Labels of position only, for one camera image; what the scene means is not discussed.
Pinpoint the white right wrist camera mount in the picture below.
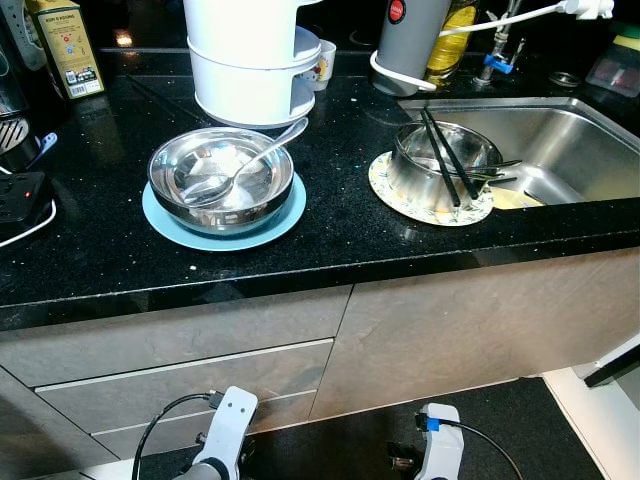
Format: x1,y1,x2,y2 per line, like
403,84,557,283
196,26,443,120
415,402,465,480

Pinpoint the clear plastic container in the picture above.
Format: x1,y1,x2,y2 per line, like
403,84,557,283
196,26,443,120
585,40,640,99

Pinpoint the steel pot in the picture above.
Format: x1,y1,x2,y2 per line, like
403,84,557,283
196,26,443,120
387,121,504,213

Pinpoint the white filter hose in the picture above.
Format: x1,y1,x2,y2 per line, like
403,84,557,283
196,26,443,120
368,0,571,96

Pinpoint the black power strip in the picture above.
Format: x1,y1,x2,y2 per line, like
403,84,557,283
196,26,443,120
0,171,57,244

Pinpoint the yellow oil tin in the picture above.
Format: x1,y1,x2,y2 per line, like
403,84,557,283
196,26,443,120
25,0,107,101

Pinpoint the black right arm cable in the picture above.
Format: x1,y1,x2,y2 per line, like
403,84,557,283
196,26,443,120
413,415,526,480

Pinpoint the black kitchen appliance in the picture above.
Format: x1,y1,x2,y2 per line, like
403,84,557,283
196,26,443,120
0,0,46,173

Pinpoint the stainless steel sink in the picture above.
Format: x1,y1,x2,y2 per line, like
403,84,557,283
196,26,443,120
398,96,640,209

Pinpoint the blue plate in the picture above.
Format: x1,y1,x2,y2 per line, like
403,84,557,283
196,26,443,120
141,172,308,253

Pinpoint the white power cable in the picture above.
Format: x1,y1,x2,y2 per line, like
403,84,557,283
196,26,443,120
0,198,58,251

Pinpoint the steel spoon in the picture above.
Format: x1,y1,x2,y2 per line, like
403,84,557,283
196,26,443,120
183,117,310,208

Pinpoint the yellow dish soap bottle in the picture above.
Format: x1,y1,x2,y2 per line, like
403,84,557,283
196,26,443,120
425,0,479,88

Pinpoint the chrome faucet with white head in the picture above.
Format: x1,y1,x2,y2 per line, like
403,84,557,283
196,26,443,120
475,0,616,89

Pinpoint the white tiered plastic rack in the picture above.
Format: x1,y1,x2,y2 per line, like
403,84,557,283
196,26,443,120
183,0,323,129

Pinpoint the patterned round plate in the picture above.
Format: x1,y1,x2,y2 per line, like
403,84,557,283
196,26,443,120
367,150,495,228

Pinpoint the grey cylindrical water filter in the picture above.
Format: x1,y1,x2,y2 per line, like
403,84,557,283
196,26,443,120
375,0,453,96

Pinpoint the yellow plate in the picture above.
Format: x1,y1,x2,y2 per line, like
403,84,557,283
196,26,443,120
490,187,546,210

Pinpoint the blue handled utensil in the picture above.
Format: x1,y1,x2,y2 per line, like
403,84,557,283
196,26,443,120
30,132,59,173

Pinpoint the yellow green sponge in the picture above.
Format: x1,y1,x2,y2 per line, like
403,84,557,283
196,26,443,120
612,30,640,53

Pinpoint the black appliance panel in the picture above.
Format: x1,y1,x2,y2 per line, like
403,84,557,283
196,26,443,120
582,345,640,389

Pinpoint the large steel bowl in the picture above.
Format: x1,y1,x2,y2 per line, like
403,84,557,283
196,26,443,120
148,127,296,237

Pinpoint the grey sink cabinet front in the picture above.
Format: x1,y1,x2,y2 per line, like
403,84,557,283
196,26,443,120
308,245,640,421

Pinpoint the grey drawer front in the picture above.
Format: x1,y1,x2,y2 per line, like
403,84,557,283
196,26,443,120
0,284,354,391
33,338,337,438
88,388,319,463

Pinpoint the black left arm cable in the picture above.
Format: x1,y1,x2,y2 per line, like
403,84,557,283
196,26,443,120
131,392,223,480

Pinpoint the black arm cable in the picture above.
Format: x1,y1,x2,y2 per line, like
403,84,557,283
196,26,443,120
413,415,526,480
131,392,223,480

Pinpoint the white printed mug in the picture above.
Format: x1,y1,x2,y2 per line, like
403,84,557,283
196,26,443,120
305,40,337,93

